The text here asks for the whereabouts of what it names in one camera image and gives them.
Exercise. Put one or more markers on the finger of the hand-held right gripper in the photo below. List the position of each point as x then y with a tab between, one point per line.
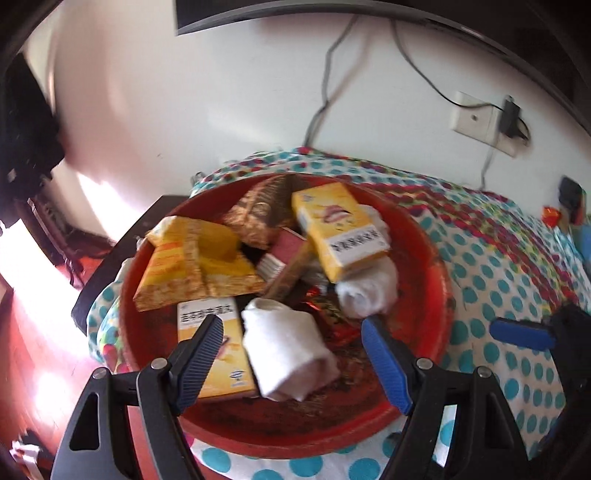
521	333

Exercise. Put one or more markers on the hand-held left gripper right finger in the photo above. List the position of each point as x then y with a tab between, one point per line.
388	369

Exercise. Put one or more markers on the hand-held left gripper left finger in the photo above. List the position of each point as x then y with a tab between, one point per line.
198	364

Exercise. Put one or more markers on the large yellow cartoon face box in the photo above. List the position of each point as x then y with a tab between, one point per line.
231	369

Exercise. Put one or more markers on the red gold snack packet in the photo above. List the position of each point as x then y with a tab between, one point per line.
330	318

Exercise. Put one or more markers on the white sock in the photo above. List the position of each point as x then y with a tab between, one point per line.
369	288
286	350

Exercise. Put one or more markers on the yellow snack bag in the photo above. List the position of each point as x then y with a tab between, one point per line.
184	281
203	235

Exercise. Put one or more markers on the round red tray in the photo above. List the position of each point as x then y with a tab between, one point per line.
415	286

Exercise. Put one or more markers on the small paper box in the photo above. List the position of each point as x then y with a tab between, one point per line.
288	249

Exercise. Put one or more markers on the small yellow cartoon face box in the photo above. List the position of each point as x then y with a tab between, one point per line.
332	226

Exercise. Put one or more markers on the brown snack bag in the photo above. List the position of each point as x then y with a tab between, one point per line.
256	212

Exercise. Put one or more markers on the polka dot cloth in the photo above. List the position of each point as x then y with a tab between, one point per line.
485	277

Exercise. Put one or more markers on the dark wooden table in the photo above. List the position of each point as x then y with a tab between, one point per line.
124	240

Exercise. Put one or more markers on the wooden coat stand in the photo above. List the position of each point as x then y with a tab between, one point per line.
69	230

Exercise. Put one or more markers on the white red bag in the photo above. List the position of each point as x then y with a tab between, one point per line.
27	454

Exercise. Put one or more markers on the black charger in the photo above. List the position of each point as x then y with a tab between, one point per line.
510	117

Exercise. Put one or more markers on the dark hanging clothes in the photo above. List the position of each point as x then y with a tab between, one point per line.
27	129

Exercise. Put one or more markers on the black monitor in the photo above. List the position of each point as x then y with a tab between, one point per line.
323	4

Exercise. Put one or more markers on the black camera device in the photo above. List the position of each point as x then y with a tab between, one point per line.
570	196

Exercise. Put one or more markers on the white wall socket plate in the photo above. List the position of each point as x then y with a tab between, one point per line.
475	120

